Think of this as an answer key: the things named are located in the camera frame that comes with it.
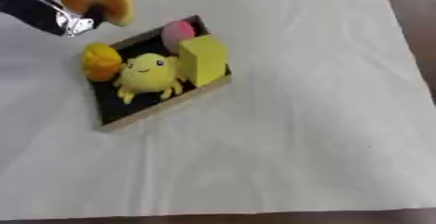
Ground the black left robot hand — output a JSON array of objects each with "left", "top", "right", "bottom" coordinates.
[{"left": 80, "top": 0, "right": 122, "bottom": 30}]

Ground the tan cardboard box black inside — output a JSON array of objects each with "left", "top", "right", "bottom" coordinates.
[{"left": 83, "top": 15, "right": 234, "bottom": 133}]

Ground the orange ridged toy fruit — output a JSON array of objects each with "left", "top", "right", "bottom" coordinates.
[{"left": 80, "top": 42, "right": 125, "bottom": 83}]

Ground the yellow octopus soft toy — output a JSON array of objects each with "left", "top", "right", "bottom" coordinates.
[{"left": 110, "top": 53, "right": 190, "bottom": 105}]

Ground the pink round toy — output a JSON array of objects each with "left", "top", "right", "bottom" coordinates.
[{"left": 162, "top": 19, "right": 198, "bottom": 51}]

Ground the yellow rectangular block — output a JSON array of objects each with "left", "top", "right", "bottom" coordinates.
[{"left": 177, "top": 33, "right": 231, "bottom": 88}]

